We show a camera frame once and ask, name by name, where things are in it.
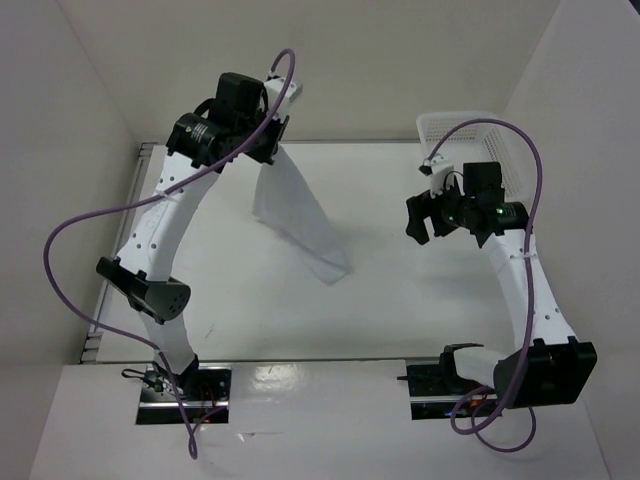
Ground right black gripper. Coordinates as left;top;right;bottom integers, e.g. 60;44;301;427
405;175;474;245

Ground white fabric skirt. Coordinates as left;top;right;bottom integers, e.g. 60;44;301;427
252;144;351;285

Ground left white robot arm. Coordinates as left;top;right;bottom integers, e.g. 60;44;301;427
96;72;300;400

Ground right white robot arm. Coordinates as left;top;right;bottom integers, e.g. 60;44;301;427
406;160;597;409

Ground white perforated plastic basket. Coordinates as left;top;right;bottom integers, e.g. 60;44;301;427
416;111;531;202

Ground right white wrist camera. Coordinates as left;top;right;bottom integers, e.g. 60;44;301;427
419;154;455;198

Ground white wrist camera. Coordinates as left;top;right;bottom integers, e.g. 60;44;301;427
264;76;303;122
419;154;455;198

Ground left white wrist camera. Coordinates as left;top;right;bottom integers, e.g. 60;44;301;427
264;76;303;122

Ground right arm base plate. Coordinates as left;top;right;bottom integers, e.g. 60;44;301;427
397;357;480;421

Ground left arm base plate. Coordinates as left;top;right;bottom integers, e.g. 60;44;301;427
121;364;232;425

